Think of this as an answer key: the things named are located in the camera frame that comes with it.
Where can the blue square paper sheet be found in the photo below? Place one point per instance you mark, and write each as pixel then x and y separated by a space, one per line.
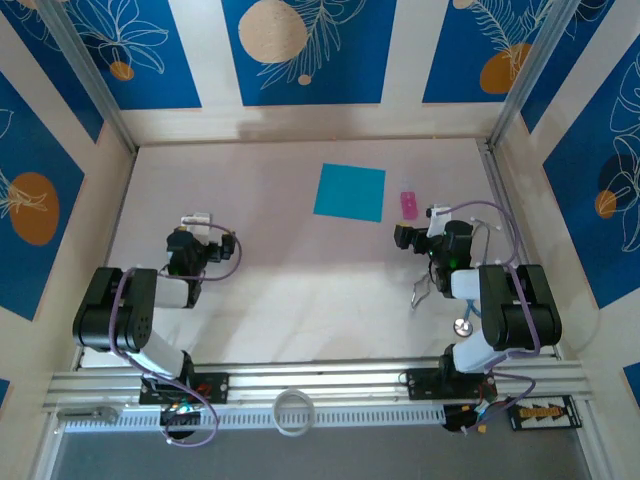
pixel 350 192

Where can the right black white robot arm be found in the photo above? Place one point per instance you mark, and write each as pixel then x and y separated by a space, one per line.
pixel 520 310

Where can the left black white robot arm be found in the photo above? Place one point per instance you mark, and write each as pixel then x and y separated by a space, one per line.
pixel 115 310

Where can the pink plastic bottle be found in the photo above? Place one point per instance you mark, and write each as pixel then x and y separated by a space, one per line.
pixel 409 205

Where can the black wiring connector cluster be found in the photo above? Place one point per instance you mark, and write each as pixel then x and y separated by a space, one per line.
pixel 457 420
pixel 180 415

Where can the black yellow connector board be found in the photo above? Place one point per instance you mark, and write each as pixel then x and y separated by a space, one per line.
pixel 545 412

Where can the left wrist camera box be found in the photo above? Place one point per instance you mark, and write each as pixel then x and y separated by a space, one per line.
pixel 195 220

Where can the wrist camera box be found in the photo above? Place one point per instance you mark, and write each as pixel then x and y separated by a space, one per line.
pixel 195 220
pixel 437 217

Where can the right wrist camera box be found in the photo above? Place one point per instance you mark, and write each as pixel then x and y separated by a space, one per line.
pixel 437 217

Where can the aluminium side rail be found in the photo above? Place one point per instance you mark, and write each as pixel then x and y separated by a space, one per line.
pixel 546 345

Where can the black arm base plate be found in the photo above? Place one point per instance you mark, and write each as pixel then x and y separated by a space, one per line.
pixel 215 387
pixel 422 385

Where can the aluminium mounting rail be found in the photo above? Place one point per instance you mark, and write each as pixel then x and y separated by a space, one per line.
pixel 325 380

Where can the metal latch bracket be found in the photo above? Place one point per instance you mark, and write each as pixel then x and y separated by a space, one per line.
pixel 102 413

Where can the aluminium frame post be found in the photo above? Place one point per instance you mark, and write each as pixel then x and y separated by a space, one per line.
pixel 92 75
pixel 529 75

